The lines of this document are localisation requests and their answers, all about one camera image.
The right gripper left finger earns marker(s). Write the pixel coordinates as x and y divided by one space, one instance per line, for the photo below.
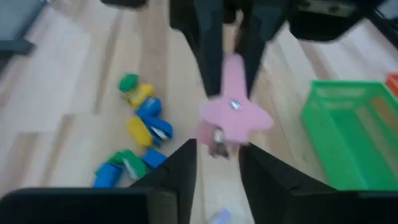
180 174

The pink staple remover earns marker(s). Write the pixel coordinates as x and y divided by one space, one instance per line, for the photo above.
233 118

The orange plastic basket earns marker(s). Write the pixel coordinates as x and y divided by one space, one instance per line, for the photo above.
393 82

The yellow mini stapler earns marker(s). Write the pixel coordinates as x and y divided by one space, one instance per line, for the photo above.
141 93
138 132

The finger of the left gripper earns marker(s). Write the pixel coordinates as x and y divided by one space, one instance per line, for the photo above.
210 56
256 40

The blue mini stapler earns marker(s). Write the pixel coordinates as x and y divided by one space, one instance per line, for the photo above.
149 108
161 126
107 175
154 158

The green mini stapler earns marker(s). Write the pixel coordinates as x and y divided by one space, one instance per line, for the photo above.
129 82
119 157

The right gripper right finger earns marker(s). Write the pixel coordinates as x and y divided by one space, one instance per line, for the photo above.
270 186

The green plastic basket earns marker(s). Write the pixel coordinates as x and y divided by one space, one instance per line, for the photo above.
357 140

